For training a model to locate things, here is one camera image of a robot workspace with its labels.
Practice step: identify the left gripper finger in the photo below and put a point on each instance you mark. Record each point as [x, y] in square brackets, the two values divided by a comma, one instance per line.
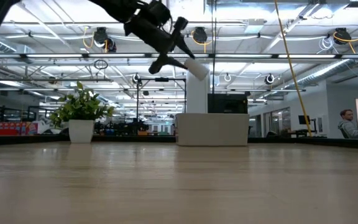
[160, 64]
[180, 31]

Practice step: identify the grey plastic basket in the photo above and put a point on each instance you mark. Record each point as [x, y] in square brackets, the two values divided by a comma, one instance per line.
[213, 130]

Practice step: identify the square building column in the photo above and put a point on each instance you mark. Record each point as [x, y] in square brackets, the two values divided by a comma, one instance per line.
[196, 96]

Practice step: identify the green potted plant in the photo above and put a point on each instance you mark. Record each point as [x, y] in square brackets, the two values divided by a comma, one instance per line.
[81, 130]

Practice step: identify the small computer monitor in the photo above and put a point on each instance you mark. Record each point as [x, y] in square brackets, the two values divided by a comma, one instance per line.
[304, 119]

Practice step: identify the red printed box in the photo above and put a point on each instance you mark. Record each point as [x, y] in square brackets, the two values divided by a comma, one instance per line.
[14, 129]

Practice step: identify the person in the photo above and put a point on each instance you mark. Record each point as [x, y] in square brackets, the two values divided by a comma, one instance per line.
[350, 129]

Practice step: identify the black metal stand frame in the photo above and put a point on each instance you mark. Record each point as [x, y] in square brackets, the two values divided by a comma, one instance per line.
[137, 102]

